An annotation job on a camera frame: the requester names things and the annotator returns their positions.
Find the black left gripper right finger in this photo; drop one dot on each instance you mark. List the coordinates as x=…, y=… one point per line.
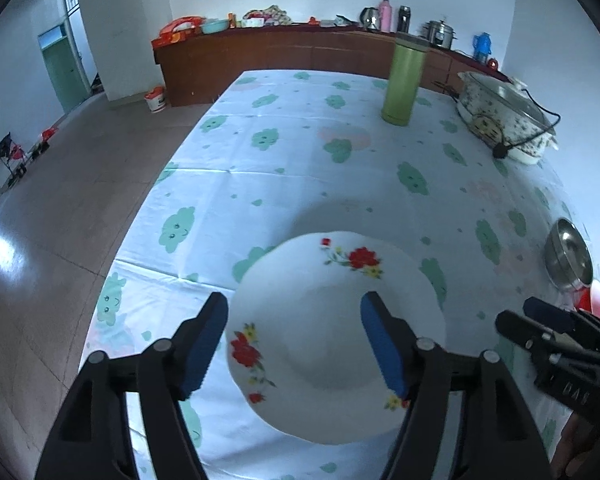
x=463, y=412

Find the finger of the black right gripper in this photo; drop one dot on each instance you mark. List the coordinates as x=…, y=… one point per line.
x=581, y=326
x=536, y=338

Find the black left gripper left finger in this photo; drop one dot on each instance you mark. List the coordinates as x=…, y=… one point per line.
x=90, y=437

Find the red white plastic bowl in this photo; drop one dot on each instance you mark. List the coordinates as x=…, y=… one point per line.
x=588, y=298

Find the stainless steel bowl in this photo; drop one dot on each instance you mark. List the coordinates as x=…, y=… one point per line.
x=567, y=259

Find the white plate red flowers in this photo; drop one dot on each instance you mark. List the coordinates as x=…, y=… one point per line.
x=296, y=345

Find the person's right hand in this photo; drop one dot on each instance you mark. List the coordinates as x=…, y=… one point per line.
x=577, y=454

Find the floral electric cooker pot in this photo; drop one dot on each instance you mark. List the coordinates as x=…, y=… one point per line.
x=506, y=118

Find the blue water jug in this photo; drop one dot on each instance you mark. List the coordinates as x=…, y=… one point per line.
x=482, y=48

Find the green cloud pattern tablecloth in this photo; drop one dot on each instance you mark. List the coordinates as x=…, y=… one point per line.
x=284, y=153

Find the green thermos tumbler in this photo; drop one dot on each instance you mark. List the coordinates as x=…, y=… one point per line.
x=409, y=57

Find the steel pressure cooker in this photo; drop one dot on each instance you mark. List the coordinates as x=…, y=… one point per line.
x=438, y=34

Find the black thermos flask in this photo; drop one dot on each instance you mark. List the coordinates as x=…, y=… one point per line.
x=404, y=19

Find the pink thermos bottle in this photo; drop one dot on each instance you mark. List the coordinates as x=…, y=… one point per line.
x=385, y=16

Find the steel electric kettle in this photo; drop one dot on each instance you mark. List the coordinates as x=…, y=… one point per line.
x=370, y=19

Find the white orange bucket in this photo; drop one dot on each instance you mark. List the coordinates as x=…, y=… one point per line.
x=156, y=99

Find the green door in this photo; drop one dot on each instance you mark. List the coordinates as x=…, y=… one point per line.
x=63, y=67

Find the long brown wooden cabinet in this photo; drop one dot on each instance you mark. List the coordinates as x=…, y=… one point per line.
x=201, y=67

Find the floral cloth pile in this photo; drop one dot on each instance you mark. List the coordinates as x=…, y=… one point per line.
x=271, y=16

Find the orange plastic tray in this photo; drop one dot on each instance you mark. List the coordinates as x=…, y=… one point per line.
x=178, y=31

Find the teal plastic basin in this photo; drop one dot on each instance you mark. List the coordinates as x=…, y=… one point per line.
x=214, y=25

